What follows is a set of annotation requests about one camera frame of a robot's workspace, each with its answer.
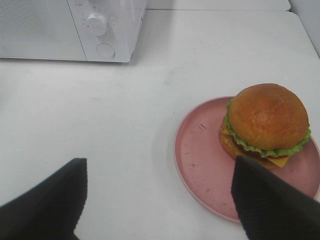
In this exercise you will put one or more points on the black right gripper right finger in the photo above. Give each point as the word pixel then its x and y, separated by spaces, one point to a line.
pixel 269 208

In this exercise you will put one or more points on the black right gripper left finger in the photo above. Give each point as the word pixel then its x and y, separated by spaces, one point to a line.
pixel 50 210

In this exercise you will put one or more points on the pink plate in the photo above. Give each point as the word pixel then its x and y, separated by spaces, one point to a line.
pixel 207 170

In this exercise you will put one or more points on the burger with lettuce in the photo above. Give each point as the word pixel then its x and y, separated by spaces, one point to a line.
pixel 266 122

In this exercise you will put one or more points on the white round door button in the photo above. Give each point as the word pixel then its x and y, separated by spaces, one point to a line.
pixel 105 50

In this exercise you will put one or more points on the white microwave knob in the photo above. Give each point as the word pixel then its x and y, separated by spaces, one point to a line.
pixel 97 23

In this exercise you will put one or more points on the white microwave oven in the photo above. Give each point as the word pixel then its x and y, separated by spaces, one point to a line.
pixel 125 20

